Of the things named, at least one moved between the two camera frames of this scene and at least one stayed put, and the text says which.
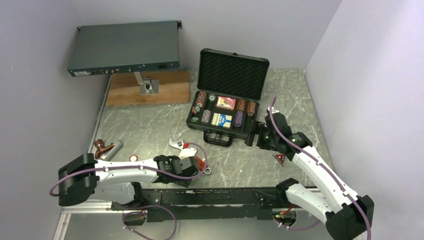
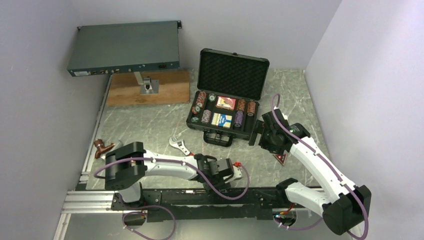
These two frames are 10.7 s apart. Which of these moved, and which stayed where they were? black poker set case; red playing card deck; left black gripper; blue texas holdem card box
Moved: left black gripper
Stayed: red playing card deck; black poker set case; blue texas holdem card box
